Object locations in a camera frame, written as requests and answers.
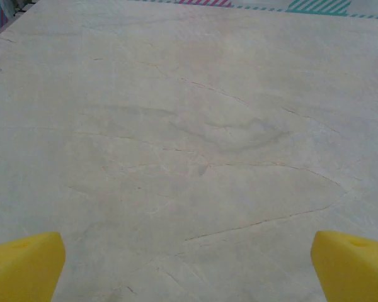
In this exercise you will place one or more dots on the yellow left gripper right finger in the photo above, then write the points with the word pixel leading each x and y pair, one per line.
pixel 352 270

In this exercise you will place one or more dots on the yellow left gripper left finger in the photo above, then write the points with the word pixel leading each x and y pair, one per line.
pixel 22 267

